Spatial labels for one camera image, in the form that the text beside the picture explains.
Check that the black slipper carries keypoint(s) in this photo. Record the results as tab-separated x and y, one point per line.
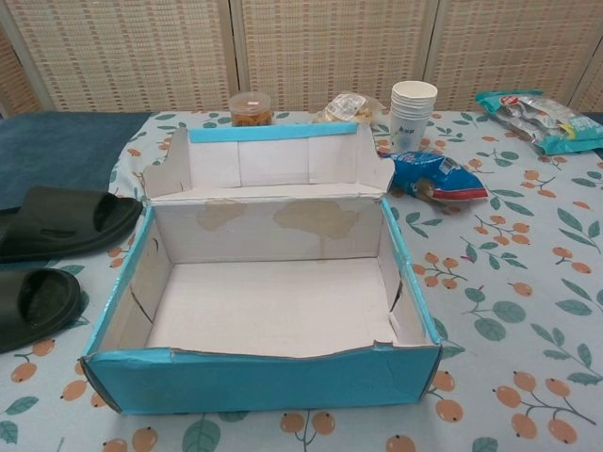
28	306
56	226

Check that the blue shoe box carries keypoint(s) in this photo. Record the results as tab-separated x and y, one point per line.
235	381

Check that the clear jar of brown snacks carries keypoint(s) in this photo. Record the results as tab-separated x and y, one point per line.
251	110

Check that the clear bag of crackers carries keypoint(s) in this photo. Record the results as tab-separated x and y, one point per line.
351	108

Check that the blue snack bag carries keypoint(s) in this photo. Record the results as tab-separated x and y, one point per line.
424	174

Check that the white paper cup stack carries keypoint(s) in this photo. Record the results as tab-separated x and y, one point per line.
412	117

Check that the woven bamboo screen panel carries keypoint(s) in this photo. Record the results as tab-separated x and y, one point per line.
330	42
11	85
518	42
141	47

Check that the floral tablecloth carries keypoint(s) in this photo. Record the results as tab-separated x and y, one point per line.
494	329

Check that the teal packet of silver sachets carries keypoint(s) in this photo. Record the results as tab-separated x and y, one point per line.
542	120

